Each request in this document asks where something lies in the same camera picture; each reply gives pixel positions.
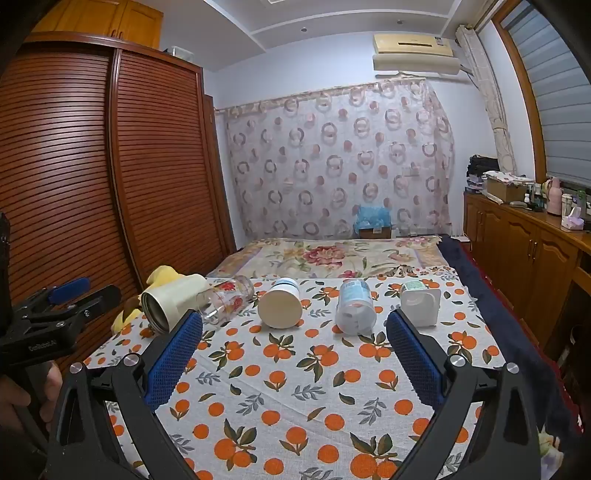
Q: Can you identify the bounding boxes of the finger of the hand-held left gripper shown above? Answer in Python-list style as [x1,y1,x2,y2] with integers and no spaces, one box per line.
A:
[23,285,122,339]
[14,277,92,320]

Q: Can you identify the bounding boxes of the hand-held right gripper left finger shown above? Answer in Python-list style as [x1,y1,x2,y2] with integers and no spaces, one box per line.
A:
[46,309,204,480]

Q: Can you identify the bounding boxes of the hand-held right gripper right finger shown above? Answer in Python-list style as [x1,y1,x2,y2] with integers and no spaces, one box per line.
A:
[385,308,543,480]

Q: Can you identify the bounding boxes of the white square plastic cup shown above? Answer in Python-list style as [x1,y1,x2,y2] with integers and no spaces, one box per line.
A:
[399,280,440,328]

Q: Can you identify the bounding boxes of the cream insulated cup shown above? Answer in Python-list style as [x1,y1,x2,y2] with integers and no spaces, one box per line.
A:
[141,274,208,333]

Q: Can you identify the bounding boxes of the floral print glass cup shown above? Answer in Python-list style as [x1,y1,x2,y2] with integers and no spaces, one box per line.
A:
[196,275,256,329]

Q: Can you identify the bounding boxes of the translucent plastic cup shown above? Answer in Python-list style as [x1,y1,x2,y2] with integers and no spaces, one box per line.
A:
[336,278,377,334]

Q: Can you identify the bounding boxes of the white paper cup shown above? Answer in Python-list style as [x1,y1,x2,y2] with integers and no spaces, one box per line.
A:
[257,277,303,329]

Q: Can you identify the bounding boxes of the person's left hand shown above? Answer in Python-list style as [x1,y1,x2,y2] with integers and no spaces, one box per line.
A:
[0,360,64,445]

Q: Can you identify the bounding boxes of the yellow plush toy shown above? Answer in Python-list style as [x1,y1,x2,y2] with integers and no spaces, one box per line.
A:
[113,265,188,335]

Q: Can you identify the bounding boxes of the orange fruit print tablecloth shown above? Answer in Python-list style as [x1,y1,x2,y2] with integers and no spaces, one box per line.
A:
[83,272,509,480]

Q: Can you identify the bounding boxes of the brown slatted wooden wardrobe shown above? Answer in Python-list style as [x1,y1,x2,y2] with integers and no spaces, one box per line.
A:
[0,31,236,370]

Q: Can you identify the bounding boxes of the floral blanket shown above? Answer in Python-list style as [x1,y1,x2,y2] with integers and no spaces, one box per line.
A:
[205,236,444,280]

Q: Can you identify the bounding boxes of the blue plastic bag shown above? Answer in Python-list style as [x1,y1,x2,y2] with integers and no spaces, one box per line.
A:
[355,205,392,229]

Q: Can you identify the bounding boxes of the wooden sideboard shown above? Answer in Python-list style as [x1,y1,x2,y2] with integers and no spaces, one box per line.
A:
[463,191,591,352]

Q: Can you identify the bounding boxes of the open cardboard box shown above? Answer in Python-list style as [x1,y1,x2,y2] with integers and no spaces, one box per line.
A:
[482,171,536,205]

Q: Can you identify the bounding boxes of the pile of black bags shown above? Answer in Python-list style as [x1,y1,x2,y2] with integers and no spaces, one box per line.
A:
[466,156,500,180]

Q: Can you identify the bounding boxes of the pink thermos flask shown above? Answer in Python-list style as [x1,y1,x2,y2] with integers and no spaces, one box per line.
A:
[545,178,563,215]

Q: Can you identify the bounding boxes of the circle pattern sheer curtain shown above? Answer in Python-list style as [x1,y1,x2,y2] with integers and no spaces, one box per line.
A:
[216,78,455,241]

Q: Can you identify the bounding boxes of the tied patterned side curtain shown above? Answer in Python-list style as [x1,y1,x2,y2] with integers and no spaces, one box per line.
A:
[457,25,515,176]

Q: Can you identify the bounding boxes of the light wooden overhead cabinet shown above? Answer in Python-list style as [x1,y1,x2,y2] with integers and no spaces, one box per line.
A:
[30,0,164,49]

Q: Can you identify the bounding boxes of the grey window blind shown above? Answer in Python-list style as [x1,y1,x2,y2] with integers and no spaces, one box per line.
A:
[501,0,591,195]

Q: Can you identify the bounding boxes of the wall air conditioner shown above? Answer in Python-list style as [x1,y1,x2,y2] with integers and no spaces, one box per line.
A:
[373,32,462,77]

